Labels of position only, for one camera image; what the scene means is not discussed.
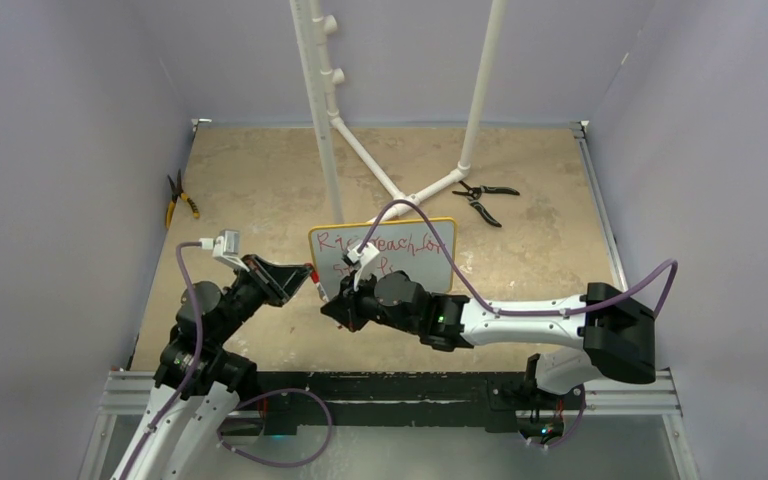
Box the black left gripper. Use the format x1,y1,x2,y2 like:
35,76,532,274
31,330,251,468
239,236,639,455
212,253,312,345

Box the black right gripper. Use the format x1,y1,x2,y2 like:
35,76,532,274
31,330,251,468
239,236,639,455
325,265,422,334

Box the yellow framed whiteboard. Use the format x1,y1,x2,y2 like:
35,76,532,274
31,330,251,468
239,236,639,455
308,217,457,298

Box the white red whiteboard marker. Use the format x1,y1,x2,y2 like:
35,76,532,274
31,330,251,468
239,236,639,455
314,278,328,302

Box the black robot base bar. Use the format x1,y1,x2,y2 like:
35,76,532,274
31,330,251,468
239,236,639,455
258,371,584,435

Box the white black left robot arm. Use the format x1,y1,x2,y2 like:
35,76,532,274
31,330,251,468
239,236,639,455
112,254,313,479

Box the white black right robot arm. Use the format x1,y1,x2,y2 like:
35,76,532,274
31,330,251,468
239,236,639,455
321,271,656,407

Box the yellow black needle-nose pliers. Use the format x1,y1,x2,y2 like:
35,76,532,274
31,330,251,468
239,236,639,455
164,169,201,229

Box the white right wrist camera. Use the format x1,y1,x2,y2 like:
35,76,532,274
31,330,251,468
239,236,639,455
344,242,380,291

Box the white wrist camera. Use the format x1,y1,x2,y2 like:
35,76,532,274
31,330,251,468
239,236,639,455
344,242,380,291
198,229,248,271

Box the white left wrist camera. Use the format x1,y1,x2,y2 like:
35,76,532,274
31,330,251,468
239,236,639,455
198,229,248,271

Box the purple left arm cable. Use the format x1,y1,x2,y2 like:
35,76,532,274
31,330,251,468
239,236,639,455
118,241,216,480

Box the black grey wire stripper pliers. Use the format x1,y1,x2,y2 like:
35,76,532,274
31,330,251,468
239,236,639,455
451,181,521,229

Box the metal corner bracket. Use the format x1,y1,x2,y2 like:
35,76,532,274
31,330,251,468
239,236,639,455
191,118,213,136
569,120,588,141

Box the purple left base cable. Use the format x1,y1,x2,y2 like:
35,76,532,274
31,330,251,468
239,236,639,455
215,387,334,469

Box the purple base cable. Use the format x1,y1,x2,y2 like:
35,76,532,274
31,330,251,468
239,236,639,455
215,387,334,469
523,390,587,453

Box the white PVC pipe frame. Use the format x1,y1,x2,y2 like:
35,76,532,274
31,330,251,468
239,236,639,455
285,1,510,223

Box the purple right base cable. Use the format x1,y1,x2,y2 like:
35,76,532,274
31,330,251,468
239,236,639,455
523,390,587,453

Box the right metal corner bracket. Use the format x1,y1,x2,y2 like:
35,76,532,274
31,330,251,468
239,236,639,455
569,120,588,141

